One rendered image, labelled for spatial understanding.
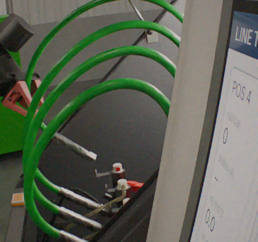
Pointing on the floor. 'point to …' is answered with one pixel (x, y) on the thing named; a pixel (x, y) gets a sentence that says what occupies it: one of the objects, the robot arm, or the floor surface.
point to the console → (186, 110)
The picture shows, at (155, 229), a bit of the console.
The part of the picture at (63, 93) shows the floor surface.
